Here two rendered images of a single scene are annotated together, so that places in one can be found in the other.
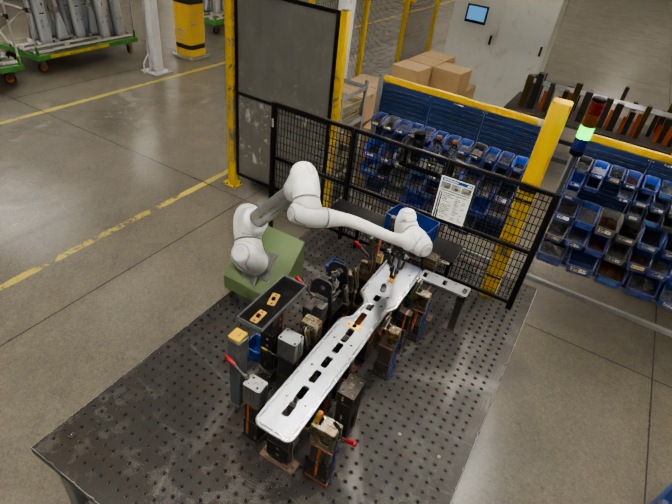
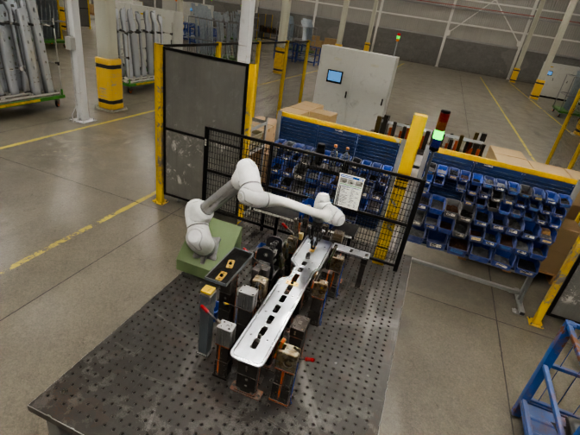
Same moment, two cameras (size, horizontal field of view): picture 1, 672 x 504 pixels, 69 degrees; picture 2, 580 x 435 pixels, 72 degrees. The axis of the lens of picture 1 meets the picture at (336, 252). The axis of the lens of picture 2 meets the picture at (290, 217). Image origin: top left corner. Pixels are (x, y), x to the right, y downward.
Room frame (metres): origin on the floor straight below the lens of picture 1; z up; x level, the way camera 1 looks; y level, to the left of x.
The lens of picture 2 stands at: (-0.29, 0.28, 2.54)
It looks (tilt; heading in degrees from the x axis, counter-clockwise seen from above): 27 degrees down; 350
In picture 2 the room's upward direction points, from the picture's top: 9 degrees clockwise
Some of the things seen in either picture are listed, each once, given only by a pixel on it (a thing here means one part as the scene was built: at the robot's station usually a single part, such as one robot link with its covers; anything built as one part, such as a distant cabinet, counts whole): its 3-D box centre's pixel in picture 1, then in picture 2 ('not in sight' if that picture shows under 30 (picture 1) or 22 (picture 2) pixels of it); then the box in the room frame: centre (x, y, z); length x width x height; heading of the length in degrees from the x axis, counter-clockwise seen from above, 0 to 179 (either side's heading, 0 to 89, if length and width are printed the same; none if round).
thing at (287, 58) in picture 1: (281, 112); (202, 141); (4.43, 0.69, 1.00); 1.34 x 0.14 x 2.00; 64
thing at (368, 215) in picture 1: (392, 230); (305, 217); (2.64, -0.34, 1.01); 0.90 x 0.22 x 0.03; 65
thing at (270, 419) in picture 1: (353, 330); (292, 286); (1.72, -0.14, 1.00); 1.38 x 0.22 x 0.02; 155
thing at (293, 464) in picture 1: (280, 440); (249, 371); (1.17, 0.12, 0.84); 0.18 x 0.06 x 0.29; 65
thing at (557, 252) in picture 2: not in sight; (522, 213); (3.91, -3.40, 0.67); 1.20 x 0.80 x 1.35; 66
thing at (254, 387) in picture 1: (254, 409); (223, 350); (1.27, 0.26, 0.88); 0.11 x 0.10 x 0.36; 65
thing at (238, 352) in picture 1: (238, 370); (206, 323); (1.43, 0.37, 0.92); 0.08 x 0.08 x 0.44; 65
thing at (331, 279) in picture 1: (328, 306); (267, 273); (1.92, 0.00, 0.94); 0.18 x 0.13 x 0.49; 155
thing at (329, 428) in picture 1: (324, 450); (285, 374); (1.13, -0.06, 0.88); 0.15 x 0.11 x 0.36; 65
